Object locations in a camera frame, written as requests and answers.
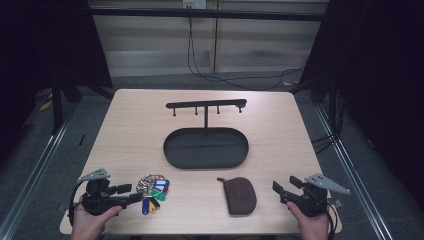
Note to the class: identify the yellow floor tape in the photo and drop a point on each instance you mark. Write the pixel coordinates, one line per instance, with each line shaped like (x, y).
(45, 106)

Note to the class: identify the key bunch with coloured tags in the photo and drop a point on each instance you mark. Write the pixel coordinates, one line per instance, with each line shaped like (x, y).
(154, 191)

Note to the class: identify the metal floor rail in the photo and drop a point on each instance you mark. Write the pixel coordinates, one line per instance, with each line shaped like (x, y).
(30, 180)
(353, 173)

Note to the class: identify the person's right hand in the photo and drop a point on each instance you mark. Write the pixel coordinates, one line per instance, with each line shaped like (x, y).
(313, 228)

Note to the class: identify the dark curtain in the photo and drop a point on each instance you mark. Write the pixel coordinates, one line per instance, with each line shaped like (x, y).
(376, 66)
(40, 43)

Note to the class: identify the black metal stand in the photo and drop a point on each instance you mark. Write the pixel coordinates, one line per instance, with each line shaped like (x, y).
(57, 106)

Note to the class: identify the black horizontal bar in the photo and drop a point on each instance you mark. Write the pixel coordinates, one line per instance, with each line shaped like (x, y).
(200, 14)

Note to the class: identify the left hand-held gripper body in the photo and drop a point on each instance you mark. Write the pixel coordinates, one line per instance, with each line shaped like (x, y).
(96, 198)

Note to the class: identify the brown zip pouch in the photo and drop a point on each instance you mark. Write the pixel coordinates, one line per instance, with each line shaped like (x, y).
(240, 196)

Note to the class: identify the grey tape piece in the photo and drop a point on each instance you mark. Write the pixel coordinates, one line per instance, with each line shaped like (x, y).
(336, 202)

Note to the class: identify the person's left hand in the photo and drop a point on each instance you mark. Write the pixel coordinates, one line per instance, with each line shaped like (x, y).
(88, 226)

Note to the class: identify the white wall socket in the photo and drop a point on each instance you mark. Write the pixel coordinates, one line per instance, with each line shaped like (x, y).
(194, 4)

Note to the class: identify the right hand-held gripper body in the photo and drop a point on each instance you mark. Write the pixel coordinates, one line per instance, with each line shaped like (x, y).
(311, 200)

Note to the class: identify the black key rack with tray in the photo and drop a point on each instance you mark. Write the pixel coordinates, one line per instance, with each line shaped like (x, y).
(206, 148)

